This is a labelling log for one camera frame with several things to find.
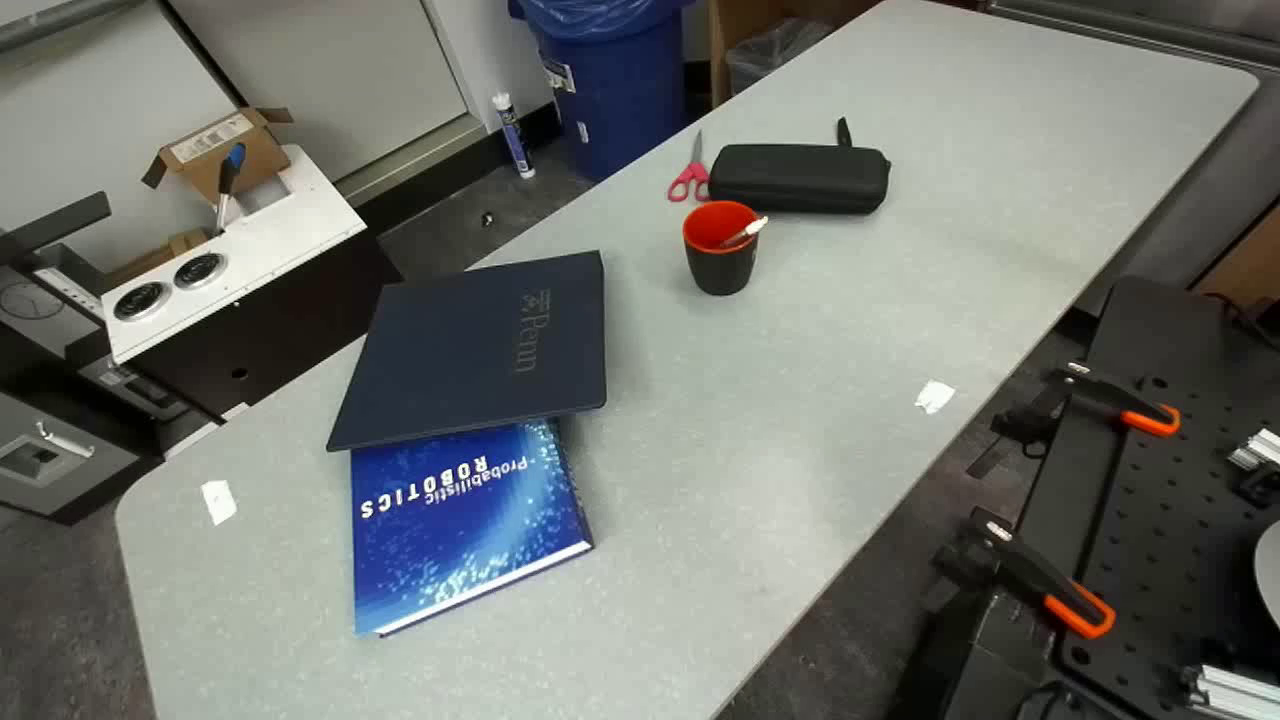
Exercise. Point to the black mug red inside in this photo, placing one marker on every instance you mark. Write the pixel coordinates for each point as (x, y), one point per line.
(721, 274)

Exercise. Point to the dark blue folder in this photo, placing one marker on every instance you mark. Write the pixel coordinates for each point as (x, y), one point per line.
(465, 345)

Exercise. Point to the black zip case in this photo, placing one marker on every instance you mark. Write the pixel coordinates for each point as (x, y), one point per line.
(803, 179)

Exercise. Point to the blue robotics book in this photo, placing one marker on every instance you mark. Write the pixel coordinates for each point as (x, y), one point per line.
(454, 532)

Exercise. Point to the white tube bottle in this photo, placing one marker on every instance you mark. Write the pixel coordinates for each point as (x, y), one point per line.
(519, 132)

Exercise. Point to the blue trash bin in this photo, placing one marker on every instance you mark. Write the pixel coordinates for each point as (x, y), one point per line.
(623, 82)

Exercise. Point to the white tape piece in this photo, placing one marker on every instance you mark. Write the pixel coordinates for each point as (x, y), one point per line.
(939, 396)
(218, 502)

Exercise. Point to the white shelf with round holes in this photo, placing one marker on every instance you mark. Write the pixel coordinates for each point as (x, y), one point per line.
(265, 241)

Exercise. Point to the blue item in cardboard box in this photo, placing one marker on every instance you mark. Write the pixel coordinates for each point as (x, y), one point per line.
(234, 165)

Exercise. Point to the black orange bar clamp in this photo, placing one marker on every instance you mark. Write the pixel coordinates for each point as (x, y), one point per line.
(1041, 583)
(1115, 402)

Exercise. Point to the open cardboard box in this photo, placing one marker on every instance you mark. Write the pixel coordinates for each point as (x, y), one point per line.
(201, 158)

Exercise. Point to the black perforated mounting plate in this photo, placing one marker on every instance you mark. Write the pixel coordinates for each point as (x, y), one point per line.
(1162, 521)

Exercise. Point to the grey metal box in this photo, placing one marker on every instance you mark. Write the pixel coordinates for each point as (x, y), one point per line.
(55, 452)

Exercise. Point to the silver aluminium extrusion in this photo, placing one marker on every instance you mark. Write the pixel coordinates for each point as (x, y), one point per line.
(1233, 688)

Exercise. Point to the small silver bracket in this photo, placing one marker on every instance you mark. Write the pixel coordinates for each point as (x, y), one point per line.
(1259, 449)

